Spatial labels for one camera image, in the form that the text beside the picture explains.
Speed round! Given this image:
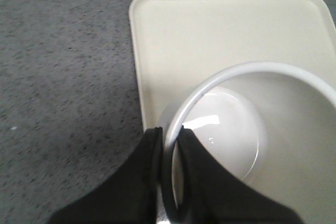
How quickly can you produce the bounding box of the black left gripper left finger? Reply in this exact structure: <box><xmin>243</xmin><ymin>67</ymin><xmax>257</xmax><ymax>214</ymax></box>
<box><xmin>49</xmin><ymin>127</ymin><xmax>163</xmax><ymax>223</ymax></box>

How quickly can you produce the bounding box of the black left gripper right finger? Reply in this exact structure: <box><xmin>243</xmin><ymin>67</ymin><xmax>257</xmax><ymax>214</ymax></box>
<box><xmin>164</xmin><ymin>129</ymin><xmax>299</xmax><ymax>223</ymax></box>

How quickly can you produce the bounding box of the white smiley face mug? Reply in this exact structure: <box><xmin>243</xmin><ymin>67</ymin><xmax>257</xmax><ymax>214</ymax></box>
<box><xmin>160</xmin><ymin>62</ymin><xmax>335</xmax><ymax>223</ymax></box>

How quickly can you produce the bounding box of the cream rectangular plastic tray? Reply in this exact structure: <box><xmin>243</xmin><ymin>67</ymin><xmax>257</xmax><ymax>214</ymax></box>
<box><xmin>129</xmin><ymin>0</ymin><xmax>335</xmax><ymax>134</ymax></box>

